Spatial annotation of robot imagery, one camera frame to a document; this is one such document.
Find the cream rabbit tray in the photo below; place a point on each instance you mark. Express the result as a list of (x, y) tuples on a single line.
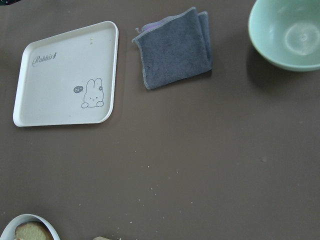
[(69, 78)]

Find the folded grey cloth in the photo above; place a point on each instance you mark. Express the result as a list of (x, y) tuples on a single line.
[(175, 48)]

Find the wooden cutting board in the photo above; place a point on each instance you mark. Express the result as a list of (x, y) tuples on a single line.
[(104, 238)]

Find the green bowl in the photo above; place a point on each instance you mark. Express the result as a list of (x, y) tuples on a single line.
[(286, 33)]

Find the bottom bread slice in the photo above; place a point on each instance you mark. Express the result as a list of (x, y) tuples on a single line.
[(32, 230)]

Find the white round plate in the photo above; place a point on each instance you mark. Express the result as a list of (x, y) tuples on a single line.
[(9, 231)]

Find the copper wire bottle rack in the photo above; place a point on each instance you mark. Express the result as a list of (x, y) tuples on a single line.
[(8, 2)]

